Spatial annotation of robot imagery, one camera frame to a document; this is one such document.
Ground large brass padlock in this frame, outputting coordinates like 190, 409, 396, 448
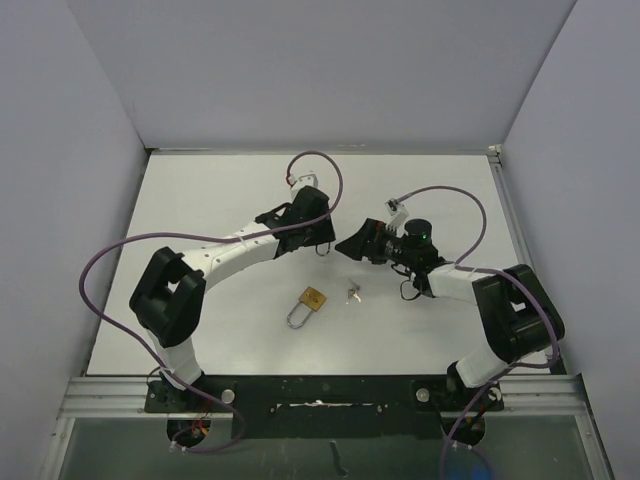
286, 286, 327, 330

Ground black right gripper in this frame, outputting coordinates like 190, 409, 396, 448
336, 218, 416, 268

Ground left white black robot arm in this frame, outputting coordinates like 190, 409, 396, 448
129, 186, 335, 411

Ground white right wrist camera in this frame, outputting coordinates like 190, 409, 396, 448
385, 199, 409, 234

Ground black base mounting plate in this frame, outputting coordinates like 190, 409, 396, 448
144, 374, 504, 447

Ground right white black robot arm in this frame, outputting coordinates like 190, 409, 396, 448
335, 219, 565, 409

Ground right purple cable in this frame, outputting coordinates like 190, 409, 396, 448
394, 186, 564, 480

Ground silver key bunch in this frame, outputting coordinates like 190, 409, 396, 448
346, 279, 362, 304

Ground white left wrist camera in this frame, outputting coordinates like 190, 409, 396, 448
286, 172, 318, 200

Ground black loop wire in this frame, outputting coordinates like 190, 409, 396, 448
398, 272, 434, 302

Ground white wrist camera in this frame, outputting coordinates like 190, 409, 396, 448
286, 172, 318, 200
385, 199, 409, 234

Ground small brass padlock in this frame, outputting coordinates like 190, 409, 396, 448
314, 242, 331, 257

